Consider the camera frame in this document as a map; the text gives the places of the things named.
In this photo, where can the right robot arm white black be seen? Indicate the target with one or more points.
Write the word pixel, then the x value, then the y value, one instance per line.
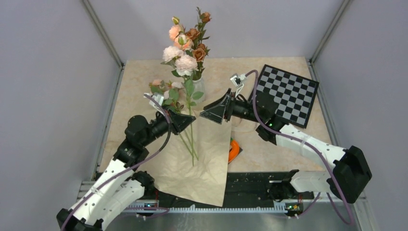
pixel 346 171

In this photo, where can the brown rose flower stem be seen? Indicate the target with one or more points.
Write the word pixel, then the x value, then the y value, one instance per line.
pixel 197 35

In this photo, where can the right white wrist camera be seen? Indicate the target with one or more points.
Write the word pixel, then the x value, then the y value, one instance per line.
pixel 238 81

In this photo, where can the pale pink peony stem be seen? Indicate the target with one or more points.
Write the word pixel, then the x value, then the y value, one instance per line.
pixel 183 65

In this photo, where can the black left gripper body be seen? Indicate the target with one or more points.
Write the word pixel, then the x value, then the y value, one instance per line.
pixel 159 127

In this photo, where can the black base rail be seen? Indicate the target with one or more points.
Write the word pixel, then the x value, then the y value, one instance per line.
pixel 243 190

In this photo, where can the peach pink flower stem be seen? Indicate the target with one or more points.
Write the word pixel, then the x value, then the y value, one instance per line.
pixel 178 35

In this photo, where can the white ribbed vase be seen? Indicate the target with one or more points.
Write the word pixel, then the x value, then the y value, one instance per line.
pixel 198 94

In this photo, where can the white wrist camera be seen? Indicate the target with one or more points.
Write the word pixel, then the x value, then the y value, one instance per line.
pixel 238 81
pixel 155 99

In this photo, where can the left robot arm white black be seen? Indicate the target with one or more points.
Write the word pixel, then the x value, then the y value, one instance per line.
pixel 121 183

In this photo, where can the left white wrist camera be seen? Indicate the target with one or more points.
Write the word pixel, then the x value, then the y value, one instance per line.
pixel 155 99

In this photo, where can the orange paper flower bouquet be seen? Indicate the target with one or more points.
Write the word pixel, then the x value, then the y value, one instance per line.
pixel 194 165

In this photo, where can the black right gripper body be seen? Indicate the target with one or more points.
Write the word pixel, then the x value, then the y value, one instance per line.
pixel 243 109

